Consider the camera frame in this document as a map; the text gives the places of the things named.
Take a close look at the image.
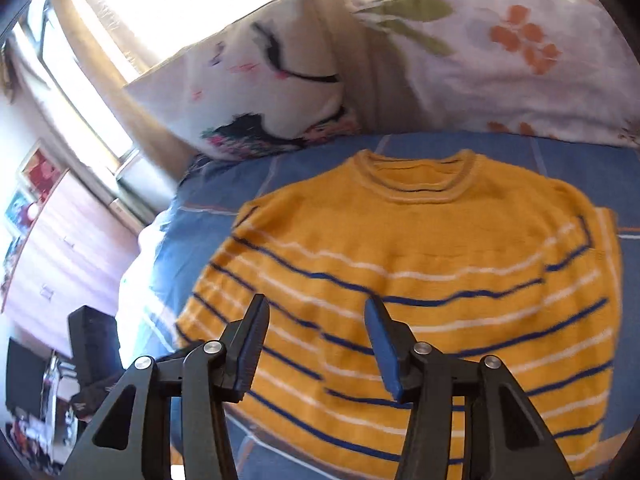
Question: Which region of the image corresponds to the beige woman print pillow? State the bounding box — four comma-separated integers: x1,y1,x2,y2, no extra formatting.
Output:
125,0,361,160

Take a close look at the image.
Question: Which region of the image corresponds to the blue plaid bed cover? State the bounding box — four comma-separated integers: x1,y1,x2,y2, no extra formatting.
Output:
118,132,639,479

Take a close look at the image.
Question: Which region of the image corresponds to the wooden dresser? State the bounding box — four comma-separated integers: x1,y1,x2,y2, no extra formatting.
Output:
3,171,139,356

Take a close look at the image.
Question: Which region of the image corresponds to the white leaf print pillow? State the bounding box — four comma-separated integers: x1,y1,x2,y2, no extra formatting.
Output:
345,0,639,148

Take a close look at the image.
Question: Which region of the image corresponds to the yellow striped knit sweater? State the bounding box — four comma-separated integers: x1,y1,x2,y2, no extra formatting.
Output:
176,151,622,478

